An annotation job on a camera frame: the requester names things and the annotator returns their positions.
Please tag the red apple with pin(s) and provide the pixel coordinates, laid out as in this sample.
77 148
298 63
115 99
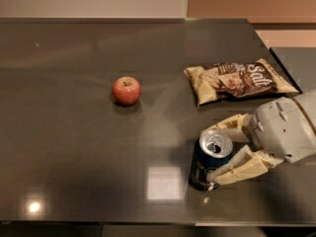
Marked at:
126 91

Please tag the blue pepsi can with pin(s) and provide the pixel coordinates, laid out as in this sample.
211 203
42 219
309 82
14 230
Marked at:
213 149

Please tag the brown salt chip bag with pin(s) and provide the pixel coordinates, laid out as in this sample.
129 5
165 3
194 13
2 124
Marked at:
236 80

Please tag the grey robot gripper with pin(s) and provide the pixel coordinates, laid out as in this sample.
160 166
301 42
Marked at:
282 128

